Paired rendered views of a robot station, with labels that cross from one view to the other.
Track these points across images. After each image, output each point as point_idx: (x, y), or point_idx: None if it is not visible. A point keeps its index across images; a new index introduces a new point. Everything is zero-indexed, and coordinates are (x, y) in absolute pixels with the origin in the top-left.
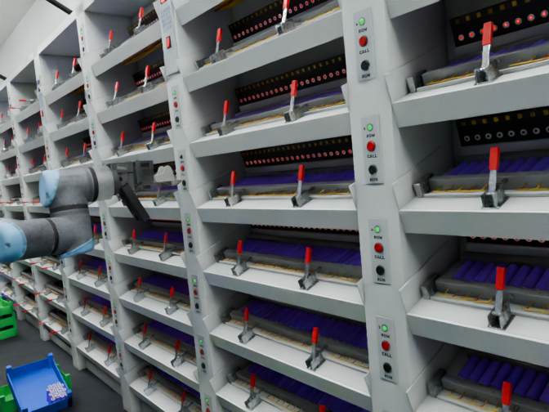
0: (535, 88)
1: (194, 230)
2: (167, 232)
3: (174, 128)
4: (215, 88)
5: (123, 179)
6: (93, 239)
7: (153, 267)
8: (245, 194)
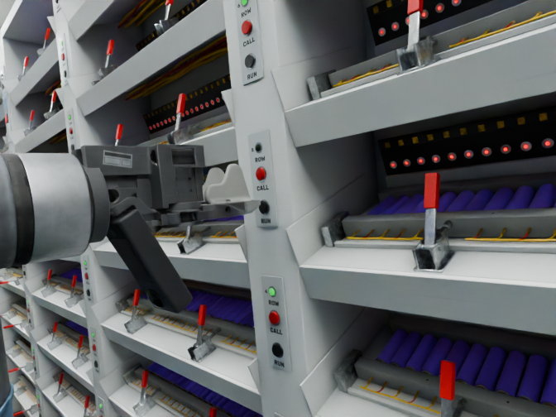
0: None
1: (291, 318)
2: (192, 292)
3: (239, 86)
4: (328, 3)
5: (122, 195)
6: (6, 410)
7: (175, 367)
8: (447, 233)
